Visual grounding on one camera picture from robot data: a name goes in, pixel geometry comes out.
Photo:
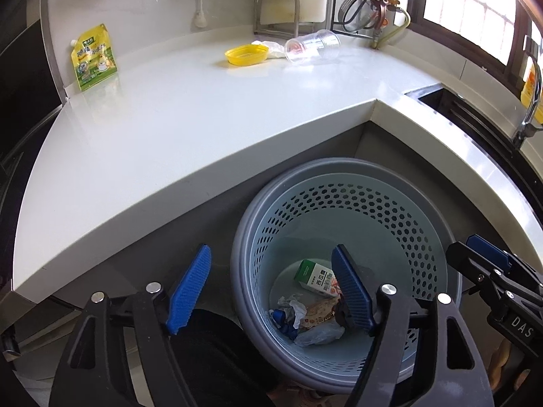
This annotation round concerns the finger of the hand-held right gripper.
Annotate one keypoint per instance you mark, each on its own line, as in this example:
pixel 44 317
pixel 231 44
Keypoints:
pixel 488 252
pixel 479 271

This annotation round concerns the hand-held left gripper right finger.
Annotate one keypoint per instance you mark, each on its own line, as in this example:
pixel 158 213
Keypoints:
pixel 352 288

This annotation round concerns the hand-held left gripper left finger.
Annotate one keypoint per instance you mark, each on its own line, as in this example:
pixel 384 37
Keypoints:
pixel 191 288

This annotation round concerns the black cloth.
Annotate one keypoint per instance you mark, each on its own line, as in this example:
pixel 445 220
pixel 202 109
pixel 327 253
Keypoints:
pixel 341 316

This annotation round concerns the green and white carton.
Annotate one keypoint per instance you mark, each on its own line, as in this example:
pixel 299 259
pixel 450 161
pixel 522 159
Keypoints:
pixel 314 275

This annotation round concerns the brown snack wrapper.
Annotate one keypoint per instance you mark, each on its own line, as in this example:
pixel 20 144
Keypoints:
pixel 318 313

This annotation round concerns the clear plastic bag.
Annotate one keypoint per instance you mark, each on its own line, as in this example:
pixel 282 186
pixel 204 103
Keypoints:
pixel 318 335

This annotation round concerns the small blue wrapper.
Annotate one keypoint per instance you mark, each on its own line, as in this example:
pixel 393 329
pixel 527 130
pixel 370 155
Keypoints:
pixel 282 320

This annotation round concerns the blue perforated waste basket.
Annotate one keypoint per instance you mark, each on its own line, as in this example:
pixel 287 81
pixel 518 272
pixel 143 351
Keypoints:
pixel 305 220

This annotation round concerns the person's right hand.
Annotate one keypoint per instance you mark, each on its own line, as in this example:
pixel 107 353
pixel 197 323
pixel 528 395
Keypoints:
pixel 500 360

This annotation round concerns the grey base cabinet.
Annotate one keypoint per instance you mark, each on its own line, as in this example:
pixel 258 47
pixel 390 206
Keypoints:
pixel 191 220

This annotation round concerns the person's dark trouser leg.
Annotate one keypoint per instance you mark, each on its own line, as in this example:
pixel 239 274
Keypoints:
pixel 220 360

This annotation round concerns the chrome faucet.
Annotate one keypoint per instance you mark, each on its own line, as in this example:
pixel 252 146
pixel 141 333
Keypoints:
pixel 526 123

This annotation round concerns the black kitchen sink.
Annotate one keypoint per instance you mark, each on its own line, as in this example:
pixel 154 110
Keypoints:
pixel 466 114

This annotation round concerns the yellow dish soap bottle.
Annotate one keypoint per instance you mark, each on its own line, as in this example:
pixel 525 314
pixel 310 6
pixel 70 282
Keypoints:
pixel 532 89

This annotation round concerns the yellow plastic lid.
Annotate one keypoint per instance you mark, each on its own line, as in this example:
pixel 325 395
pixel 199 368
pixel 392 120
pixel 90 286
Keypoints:
pixel 246 56

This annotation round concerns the clear plastic cup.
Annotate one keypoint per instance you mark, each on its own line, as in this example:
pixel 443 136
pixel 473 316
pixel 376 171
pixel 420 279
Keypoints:
pixel 314 46

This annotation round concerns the green and yellow spout pouch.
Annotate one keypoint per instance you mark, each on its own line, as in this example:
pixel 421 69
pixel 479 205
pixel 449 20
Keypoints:
pixel 93 61

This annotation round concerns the white crumpled plastic wrap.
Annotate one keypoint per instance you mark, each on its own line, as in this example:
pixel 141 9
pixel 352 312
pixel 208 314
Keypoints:
pixel 275 50

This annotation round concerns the dark framed window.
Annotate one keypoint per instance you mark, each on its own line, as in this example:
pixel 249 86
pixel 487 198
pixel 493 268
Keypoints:
pixel 458 0

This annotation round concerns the metal cutting board stand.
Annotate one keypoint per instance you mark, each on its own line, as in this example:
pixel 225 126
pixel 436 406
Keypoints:
pixel 275 32

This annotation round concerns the blue and white bottle brush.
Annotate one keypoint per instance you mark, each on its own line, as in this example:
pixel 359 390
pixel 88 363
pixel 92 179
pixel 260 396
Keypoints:
pixel 200 17

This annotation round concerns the black integrated stove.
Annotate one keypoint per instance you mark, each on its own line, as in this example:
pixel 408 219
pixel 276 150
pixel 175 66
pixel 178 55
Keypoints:
pixel 25 72

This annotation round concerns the glass pot lid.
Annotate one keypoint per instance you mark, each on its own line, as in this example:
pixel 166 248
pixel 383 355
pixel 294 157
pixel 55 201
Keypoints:
pixel 360 8

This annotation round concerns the black pot lid rack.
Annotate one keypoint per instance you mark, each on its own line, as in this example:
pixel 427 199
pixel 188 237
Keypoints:
pixel 335 8

